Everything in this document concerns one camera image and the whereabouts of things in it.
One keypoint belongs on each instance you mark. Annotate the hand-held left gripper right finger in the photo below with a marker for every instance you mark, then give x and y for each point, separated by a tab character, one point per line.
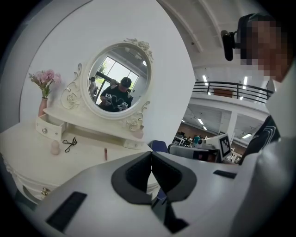
215	196

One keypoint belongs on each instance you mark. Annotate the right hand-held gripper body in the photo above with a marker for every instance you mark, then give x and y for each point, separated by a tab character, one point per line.
209	148

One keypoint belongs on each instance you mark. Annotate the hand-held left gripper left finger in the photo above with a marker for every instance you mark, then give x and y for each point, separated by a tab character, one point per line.
92	215

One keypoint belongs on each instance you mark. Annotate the pink lipstick tube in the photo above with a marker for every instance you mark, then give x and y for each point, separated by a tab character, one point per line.
106	154

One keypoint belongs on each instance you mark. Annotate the pink round makeup puff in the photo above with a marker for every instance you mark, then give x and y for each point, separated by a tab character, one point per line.
138	134

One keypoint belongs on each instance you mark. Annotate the black eyelash curler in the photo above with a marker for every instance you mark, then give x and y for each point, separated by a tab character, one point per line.
67	144

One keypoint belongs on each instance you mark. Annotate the pink makeup sponge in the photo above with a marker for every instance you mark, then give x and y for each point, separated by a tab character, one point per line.
55	148

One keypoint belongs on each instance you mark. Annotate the white vanity drawer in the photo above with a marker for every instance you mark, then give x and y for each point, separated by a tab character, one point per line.
47	128

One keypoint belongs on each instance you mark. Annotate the crystal drawer knob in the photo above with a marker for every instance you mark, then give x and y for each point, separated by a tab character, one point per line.
45	191

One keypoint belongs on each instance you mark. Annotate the small closed white drawer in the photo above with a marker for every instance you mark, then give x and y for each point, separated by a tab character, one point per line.
133	144

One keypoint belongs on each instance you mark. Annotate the white vanity table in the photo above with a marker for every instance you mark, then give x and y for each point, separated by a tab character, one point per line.
34	164

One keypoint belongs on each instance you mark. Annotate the white oval vanity mirror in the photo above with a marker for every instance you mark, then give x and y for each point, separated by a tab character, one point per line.
85	101

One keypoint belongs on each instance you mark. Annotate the blue chair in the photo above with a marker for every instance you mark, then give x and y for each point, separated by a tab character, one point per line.
159	146

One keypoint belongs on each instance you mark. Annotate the black balcony railing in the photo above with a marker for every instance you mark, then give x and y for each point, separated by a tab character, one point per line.
231	89

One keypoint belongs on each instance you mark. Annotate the person's white and black shirt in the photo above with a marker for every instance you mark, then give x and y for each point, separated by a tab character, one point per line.
284	108

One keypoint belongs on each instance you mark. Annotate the person's head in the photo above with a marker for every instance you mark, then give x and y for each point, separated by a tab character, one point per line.
263	46

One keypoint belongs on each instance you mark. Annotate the pink vase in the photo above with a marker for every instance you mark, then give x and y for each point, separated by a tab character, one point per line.
42	107

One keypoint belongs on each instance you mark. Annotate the pink flower bouquet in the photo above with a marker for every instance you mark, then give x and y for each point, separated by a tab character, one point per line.
47	77

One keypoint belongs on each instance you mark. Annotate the black head-worn camera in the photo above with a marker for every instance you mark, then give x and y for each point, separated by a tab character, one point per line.
227	45

